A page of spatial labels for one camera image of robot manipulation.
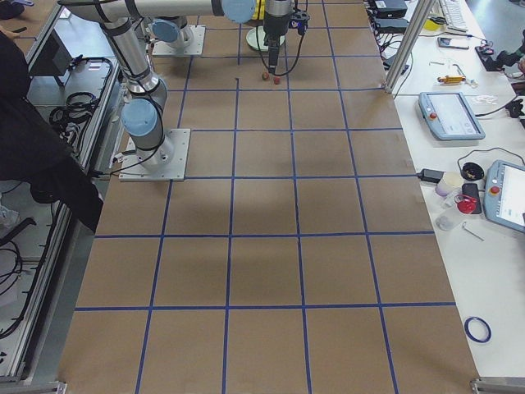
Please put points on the blue tape roll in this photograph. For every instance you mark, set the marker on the blue tape roll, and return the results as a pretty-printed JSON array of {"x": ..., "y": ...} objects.
[{"x": 477, "y": 329}]

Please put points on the black round dish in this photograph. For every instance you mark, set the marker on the black round dish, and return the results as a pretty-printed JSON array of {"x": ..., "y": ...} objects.
[{"x": 472, "y": 172}]

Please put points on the far teach pendant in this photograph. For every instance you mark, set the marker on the far teach pendant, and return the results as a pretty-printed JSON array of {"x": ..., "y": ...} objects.
[{"x": 449, "y": 116}]

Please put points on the aluminium frame column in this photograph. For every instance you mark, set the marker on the aluminium frame column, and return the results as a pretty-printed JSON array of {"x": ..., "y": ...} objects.
[{"x": 416, "y": 23}]

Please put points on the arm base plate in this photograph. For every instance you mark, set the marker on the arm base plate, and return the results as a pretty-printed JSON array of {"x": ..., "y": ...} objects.
[
  {"x": 172, "y": 41},
  {"x": 168, "y": 163}
]

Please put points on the metal hex key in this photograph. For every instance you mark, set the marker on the metal hex key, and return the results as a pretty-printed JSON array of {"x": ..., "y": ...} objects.
[{"x": 471, "y": 232}]

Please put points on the white keyboard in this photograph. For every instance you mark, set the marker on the white keyboard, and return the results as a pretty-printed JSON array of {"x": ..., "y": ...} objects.
[{"x": 452, "y": 13}]

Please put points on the teach pendant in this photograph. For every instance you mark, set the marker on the teach pendant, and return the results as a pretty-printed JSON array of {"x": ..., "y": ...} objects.
[
  {"x": 449, "y": 116},
  {"x": 503, "y": 202}
]

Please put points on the black smartphone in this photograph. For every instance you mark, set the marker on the black smartphone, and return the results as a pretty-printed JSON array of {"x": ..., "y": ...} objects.
[{"x": 461, "y": 44}]

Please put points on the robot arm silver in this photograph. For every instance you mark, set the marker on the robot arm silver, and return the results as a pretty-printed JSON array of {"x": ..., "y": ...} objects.
[{"x": 142, "y": 115}]

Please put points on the yellow banana bunch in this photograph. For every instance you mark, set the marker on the yellow banana bunch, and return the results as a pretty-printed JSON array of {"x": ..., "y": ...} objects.
[{"x": 259, "y": 10}]

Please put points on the yellow handled tool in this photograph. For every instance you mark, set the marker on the yellow handled tool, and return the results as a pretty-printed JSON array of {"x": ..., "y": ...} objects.
[{"x": 451, "y": 80}]

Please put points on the red emergency button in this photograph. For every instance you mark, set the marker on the red emergency button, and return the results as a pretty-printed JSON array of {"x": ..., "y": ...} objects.
[{"x": 466, "y": 204}]

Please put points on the near teach pendant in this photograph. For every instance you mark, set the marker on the near teach pendant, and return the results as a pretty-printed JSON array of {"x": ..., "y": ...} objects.
[{"x": 503, "y": 202}]

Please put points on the white purple cup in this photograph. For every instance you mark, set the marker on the white purple cup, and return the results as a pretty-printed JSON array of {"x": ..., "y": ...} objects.
[{"x": 449, "y": 182}]

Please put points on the black power brick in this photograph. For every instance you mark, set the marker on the black power brick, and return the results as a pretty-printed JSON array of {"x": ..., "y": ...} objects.
[{"x": 430, "y": 175}]

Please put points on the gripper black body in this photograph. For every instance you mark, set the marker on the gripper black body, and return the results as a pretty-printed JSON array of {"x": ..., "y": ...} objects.
[{"x": 273, "y": 25}]

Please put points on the pale green plate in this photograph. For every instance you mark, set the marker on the pale green plate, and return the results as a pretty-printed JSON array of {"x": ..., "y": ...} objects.
[{"x": 255, "y": 39}]

